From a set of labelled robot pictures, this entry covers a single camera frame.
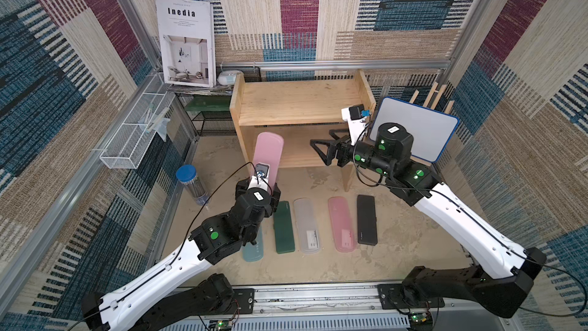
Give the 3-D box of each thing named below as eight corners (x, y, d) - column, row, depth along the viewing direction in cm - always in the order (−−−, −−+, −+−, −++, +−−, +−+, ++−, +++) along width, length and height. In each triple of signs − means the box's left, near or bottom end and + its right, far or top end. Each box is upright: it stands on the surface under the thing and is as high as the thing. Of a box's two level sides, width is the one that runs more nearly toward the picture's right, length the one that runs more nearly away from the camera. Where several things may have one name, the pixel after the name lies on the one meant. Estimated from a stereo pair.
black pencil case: (357, 243, 87) (358, 240, 85) (357, 197, 100) (358, 193, 97) (376, 246, 87) (378, 243, 84) (373, 199, 99) (375, 196, 97)
